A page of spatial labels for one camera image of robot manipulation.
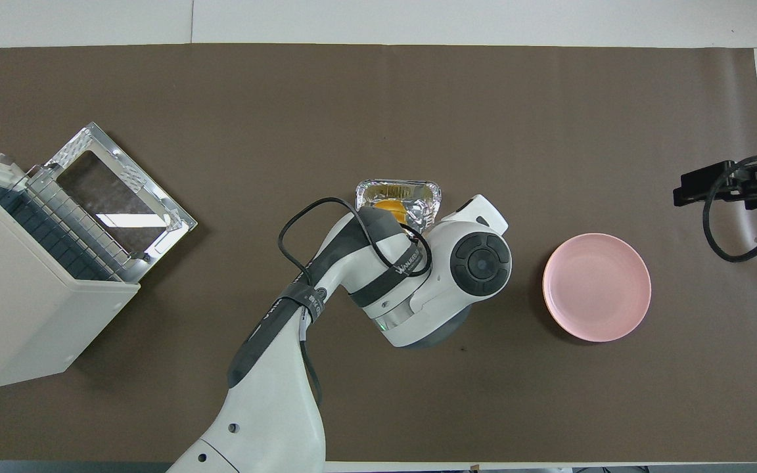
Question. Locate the glass oven door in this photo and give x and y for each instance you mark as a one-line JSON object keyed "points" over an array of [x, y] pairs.
{"points": [[115, 197]]}

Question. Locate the brown table mat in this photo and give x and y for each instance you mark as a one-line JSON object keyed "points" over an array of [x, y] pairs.
{"points": [[378, 112]]}

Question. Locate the cream toaster oven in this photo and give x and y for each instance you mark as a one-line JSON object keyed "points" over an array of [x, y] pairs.
{"points": [[17, 309]]}

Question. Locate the pink round plate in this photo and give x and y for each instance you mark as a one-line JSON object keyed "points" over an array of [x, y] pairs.
{"points": [[596, 287]]}

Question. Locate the silver foil baking tray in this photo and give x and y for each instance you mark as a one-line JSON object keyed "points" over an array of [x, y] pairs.
{"points": [[395, 190]]}

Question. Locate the sliced golden bread loaf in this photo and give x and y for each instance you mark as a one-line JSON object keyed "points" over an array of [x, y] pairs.
{"points": [[391, 209]]}

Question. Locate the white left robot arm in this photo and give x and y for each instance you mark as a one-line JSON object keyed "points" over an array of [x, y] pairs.
{"points": [[273, 407]]}

